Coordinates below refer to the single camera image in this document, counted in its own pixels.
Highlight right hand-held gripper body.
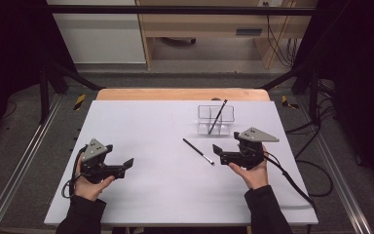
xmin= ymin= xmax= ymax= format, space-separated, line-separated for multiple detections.
xmin=219 ymin=127 xmax=281 ymax=171

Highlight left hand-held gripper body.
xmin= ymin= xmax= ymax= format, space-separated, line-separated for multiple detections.
xmin=79 ymin=138 xmax=127 ymax=185

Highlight black silver-ferrule makeup brush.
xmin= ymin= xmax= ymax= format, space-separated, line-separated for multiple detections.
xmin=182 ymin=137 xmax=216 ymax=167

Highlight thin black makeup brush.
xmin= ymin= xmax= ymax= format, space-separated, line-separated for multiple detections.
xmin=207 ymin=98 xmax=229 ymax=136

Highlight clear plastic organizer box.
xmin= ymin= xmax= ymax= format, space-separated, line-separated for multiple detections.
xmin=197 ymin=104 xmax=236 ymax=137

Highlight person's right hand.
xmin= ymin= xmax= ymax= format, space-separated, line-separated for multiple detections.
xmin=228 ymin=145 xmax=270 ymax=191

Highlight person's left hand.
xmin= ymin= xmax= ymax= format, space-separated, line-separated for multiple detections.
xmin=73 ymin=155 xmax=116 ymax=202

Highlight yellow clamp left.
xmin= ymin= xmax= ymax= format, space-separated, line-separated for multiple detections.
xmin=73 ymin=94 xmax=88 ymax=111

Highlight yellow clamp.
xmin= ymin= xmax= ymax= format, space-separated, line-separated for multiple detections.
xmin=73 ymin=94 xmax=88 ymax=111
xmin=280 ymin=95 xmax=300 ymax=110

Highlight white table board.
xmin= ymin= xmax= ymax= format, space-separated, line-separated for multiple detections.
xmin=43 ymin=99 xmax=319 ymax=226

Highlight yellow clamp right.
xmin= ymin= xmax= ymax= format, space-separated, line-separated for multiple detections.
xmin=280 ymin=95 xmax=300 ymax=110

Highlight wooden table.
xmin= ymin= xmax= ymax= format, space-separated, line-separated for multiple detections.
xmin=95 ymin=88 xmax=271 ymax=101

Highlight black metal stand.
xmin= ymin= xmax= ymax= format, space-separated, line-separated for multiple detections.
xmin=256 ymin=60 xmax=323 ymax=125
xmin=38 ymin=60 xmax=107 ymax=125

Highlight white cabinet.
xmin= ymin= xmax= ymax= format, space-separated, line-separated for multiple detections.
xmin=46 ymin=0 xmax=147 ymax=65

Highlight light wooden desk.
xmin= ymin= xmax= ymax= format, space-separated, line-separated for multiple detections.
xmin=135 ymin=0 xmax=319 ymax=70

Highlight black curtain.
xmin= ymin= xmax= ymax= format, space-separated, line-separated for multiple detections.
xmin=0 ymin=0 xmax=79 ymax=158
xmin=293 ymin=0 xmax=374 ymax=198

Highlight left hand-held gripper cable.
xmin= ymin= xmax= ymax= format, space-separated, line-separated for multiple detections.
xmin=61 ymin=145 xmax=90 ymax=200

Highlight hand-held gripper cable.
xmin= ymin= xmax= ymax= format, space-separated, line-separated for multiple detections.
xmin=61 ymin=145 xmax=90 ymax=200
xmin=262 ymin=150 xmax=318 ymax=210

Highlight right hand-held gripper cable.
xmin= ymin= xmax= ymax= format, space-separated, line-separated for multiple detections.
xmin=262 ymin=150 xmax=318 ymax=210

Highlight aluminium floor rail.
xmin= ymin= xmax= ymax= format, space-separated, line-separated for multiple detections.
xmin=296 ymin=97 xmax=374 ymax=234
xmin=0 ymin=94 xmax=64 ymax=234

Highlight black floor cables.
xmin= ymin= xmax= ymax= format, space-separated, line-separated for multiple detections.
xmin=285 ymin=77 xmax=338 ymax=198

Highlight hanging black cables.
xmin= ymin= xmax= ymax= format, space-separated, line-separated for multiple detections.
xmin=262 ymin=1 xmax=302 ymax=68

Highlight black horizontal frame bar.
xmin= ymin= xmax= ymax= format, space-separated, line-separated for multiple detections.
xmin=47 ymin=4 xmax=318 ymax=17

